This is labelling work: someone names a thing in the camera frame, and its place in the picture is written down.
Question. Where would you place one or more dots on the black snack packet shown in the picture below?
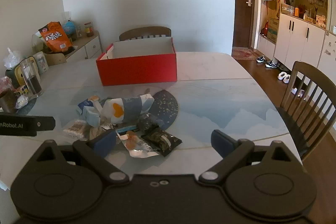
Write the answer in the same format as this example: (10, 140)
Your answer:
(148, 123)
(162, 140)

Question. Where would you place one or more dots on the red cardboard box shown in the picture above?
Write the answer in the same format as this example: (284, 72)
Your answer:
(136, 69)

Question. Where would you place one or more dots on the blue globe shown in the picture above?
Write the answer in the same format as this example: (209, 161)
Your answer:
(69, 27)

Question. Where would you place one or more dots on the white printed tissue roll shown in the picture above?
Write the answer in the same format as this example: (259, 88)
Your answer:
(42, 61)

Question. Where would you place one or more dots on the brown cup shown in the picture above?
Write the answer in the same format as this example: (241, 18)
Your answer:
(8, 102)

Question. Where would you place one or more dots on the clear cotton swab packet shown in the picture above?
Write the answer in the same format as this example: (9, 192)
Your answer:
(76, 129)

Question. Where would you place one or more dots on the white marble desktop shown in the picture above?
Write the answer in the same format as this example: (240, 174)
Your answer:
(210, 66)

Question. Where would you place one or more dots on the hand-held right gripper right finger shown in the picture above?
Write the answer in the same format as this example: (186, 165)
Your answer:
(223, 142)

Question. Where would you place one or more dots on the white purple slipper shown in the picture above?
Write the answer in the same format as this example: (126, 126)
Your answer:
(294, 91)
(301, 93)

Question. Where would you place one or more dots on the small blue white packet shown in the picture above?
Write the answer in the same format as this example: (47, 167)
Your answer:
(84, 107)
(92, 116)

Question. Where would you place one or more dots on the clear plastic bag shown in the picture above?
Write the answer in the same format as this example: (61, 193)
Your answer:
(13, 57)

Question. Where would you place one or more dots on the dark wooden chair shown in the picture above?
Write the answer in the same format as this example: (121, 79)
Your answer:
(302, 108)
(144, 31)

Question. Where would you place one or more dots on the white sausage packet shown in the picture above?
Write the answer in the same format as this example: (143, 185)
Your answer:
(136, 146)

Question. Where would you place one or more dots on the glass with dark drink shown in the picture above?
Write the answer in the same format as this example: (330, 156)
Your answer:
(32, 82)

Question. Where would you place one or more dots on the white sideboard cabinet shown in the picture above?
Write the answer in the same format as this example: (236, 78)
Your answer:
(89, 48)

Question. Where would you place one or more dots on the green white cardboard box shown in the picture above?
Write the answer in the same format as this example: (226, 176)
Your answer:
(273, 29)

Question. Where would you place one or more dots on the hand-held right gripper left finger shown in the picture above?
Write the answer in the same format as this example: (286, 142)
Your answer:
(103, 141)

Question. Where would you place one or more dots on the colourful puzzle cube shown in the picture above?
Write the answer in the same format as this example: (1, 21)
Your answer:
(21, 90)

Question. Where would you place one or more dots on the white fridge with magnets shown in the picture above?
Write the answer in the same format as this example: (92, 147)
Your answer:
(328, 56)

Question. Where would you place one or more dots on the patterned door rug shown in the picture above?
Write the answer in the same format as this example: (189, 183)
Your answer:
(244, 54)

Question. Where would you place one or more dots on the green yellow case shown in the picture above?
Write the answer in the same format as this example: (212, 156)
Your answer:
(15, 74)

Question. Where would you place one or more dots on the orange snack bag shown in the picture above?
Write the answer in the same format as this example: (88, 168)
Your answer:
(55, 37)

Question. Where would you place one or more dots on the jar with red lid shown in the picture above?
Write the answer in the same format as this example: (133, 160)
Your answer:
(89, 29)

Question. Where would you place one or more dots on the dark white sneaker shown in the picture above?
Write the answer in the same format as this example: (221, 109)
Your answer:
(271, 64)
(261, 59)

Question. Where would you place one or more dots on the lower white cabinet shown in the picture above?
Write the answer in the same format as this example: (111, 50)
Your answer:
(296, 40)

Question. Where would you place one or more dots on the orange canister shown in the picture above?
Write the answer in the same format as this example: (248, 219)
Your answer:
(297, 12)

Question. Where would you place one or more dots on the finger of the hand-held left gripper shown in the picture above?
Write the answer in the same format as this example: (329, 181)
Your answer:
(23, 124)

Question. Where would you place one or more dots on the flat black packet blue stripe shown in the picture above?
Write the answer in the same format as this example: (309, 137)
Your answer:
(126, 128)

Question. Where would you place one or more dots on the white packet with orange heart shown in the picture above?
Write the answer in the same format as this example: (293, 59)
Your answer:
(115, 108)

